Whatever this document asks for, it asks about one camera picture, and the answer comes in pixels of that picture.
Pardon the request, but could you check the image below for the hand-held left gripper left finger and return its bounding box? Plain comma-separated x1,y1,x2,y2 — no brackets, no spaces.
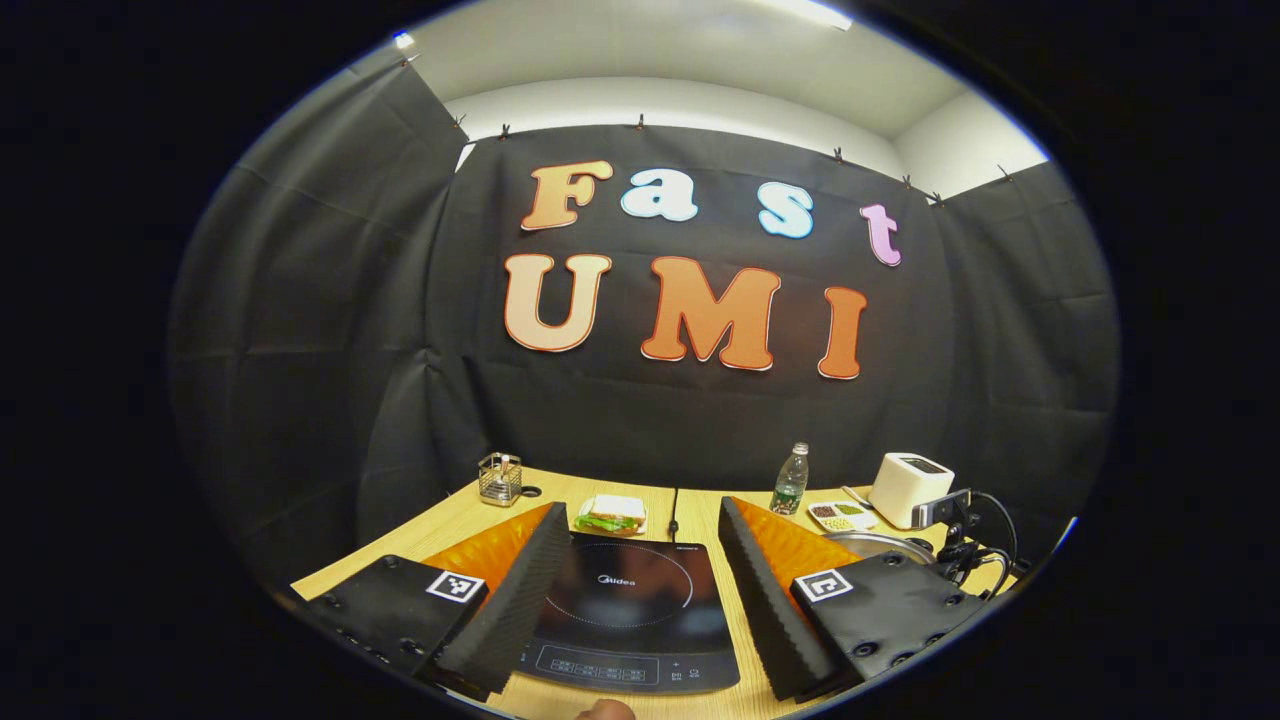
290,502,572,704

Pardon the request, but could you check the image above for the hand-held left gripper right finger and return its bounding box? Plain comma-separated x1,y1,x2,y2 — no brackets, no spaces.
718,497,991,704

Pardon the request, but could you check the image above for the black induction cooktop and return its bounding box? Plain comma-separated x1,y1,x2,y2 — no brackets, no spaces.
518,533,742,695

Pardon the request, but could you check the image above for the white toaster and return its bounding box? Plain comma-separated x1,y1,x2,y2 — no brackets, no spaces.
867,452,957,530

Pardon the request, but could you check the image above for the white divided bean dish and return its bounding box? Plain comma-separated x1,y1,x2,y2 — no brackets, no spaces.
807,499,880,534

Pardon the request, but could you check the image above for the clear plastic water bottle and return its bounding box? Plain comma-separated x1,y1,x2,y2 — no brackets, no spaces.
769,442,810,517

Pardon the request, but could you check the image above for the sandwich on white plate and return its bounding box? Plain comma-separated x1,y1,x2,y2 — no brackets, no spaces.
574,493,649,537

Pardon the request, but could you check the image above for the black backdrop cloth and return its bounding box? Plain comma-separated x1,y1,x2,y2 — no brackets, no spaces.
168,62,1121,591

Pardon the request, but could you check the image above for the wire mesh utensil basket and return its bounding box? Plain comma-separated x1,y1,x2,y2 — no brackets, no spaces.
478,452,524,508

